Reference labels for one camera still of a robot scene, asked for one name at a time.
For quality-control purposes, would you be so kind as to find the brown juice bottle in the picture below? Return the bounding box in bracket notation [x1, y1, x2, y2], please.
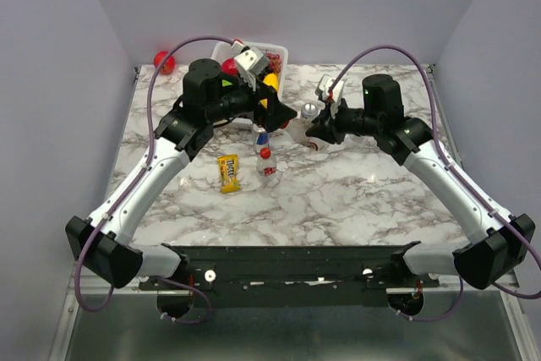
[289, 118, 333, 151]

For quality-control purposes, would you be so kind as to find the red label clear bottle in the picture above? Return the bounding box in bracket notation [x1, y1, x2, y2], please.
[256, 152, 277, 184]

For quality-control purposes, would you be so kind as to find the clear water bottle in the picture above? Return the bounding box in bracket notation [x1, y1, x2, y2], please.
[350, 134, 373, 144]

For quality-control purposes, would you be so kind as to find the small red bottle cap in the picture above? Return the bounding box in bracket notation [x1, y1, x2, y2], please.
[260, 147, 271, 160]

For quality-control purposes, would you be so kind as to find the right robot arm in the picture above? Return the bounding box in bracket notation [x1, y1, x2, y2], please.
[306, 74, 535, 289]

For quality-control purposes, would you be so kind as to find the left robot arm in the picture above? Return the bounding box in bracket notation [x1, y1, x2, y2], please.
[65, 58, 297, 288]

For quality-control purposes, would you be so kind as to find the yellow mango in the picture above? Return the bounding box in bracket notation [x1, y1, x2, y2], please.
[260, 73, 279, 108]

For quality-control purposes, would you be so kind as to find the silver blue drink can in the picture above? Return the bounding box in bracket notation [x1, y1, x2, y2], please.
[300, 102, 320, 121]

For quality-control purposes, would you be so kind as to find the red bull can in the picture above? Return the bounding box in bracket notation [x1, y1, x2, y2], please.
[252, 123, 269, 154]

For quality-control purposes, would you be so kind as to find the red grape bunch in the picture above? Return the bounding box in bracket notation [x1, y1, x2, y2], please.
[265, 52, 282, 75]

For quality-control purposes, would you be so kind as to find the red dragon fruit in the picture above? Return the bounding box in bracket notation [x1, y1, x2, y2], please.
[221, 57, 238, 76]

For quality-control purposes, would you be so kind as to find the white plastic fruit basket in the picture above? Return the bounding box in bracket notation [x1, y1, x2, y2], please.
[210, 41, 288, 131]

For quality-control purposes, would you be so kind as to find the yellow candy packet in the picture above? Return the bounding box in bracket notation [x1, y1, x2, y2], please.
[217, 155, 240, 194]

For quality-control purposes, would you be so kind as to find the red apple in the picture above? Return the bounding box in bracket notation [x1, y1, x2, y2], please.
[153, 51, 177, 75]

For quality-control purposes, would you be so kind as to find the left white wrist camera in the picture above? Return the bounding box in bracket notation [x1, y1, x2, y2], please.
[233, 47, 269, 83]

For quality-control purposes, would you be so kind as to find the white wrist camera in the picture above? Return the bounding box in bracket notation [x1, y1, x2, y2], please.
[315, 74, 345, 118]
[233, 47, 269, 83]

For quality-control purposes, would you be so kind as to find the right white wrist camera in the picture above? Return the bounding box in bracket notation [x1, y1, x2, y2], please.
[315, 74, 345, 118]

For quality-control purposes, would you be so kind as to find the black mounting base frame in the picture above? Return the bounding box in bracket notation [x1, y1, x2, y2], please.
[139, 244, 439, 309]

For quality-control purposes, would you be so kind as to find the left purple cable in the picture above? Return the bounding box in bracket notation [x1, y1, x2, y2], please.
[74, 36, 244, 313]

